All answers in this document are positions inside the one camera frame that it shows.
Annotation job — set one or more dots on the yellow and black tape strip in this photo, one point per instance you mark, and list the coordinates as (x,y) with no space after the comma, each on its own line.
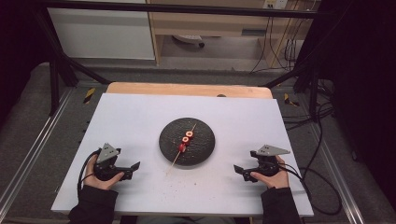
(89,95)
(291,100)

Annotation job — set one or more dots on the person's left hand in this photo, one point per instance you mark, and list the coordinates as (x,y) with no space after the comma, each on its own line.
(91,177)

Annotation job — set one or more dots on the thin wooden skewer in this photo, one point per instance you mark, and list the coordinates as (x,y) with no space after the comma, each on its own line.
(175,159)

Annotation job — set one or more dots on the light wooden desk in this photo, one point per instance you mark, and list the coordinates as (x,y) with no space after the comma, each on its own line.
(202,21)

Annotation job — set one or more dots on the aluminium rail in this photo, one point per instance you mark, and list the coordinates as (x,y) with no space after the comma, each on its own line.
(336,174)
(34,146)

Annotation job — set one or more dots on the white chair base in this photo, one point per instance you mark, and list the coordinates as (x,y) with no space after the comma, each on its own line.
(188,39)

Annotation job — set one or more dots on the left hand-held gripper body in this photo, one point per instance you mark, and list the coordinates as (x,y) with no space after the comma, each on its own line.
(107,152)

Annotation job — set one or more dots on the black horizontal frame bar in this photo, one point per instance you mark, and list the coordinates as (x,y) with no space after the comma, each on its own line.
(186,8)

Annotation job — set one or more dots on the black round plate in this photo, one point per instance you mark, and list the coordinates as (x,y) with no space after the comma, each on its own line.
(200,149)

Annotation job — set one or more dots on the white cabinet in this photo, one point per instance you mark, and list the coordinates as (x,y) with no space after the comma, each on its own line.
(99,34)

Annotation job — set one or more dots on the black metal frame strut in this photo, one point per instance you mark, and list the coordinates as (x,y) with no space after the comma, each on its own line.
(306,73)
(62,62)

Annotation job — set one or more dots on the black curtain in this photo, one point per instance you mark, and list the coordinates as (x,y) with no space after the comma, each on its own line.
(18,46)
(364,77)

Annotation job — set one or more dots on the white board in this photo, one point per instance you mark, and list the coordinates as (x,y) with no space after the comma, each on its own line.
(140,124)

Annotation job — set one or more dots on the person's right hand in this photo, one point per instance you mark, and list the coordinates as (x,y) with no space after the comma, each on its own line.
(280,179)

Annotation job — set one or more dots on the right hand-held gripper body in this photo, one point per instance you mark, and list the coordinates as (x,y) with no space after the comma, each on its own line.
(267,163)

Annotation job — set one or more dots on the white power strip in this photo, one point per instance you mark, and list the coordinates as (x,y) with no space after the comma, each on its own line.
(275,3)

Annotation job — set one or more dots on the wooden table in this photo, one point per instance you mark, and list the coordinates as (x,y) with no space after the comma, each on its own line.
(186,89)

